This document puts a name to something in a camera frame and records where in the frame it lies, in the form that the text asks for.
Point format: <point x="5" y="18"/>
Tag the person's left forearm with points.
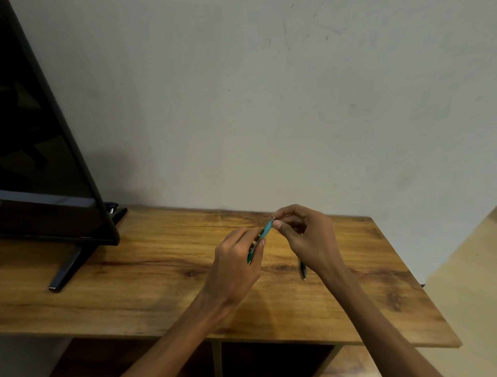
<point x="182" y="334"/>

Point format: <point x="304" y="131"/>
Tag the black television stand foot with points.
<point x="73" y="264"/>

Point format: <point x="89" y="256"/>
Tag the person's left thumb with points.
<point x="259" y="254"/>

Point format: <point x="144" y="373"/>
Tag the teal ballpoint pen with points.
<point x="268" y="227"/>

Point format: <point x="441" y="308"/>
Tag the black flat screen television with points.
<point x="35" y="155"/>

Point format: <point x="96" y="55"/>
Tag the person's right hand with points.
<point x="316" y="240"/>

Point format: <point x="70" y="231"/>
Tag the person's right forearm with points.
<point x="372" y="322"/>

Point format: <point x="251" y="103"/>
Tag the person's right thumb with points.
<point x="282" y="231"/>

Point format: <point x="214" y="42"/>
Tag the dark ballpoint pen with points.
<point x="303" y="270"/>

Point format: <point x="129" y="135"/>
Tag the person's left hand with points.
<point x="233" y="268"/>

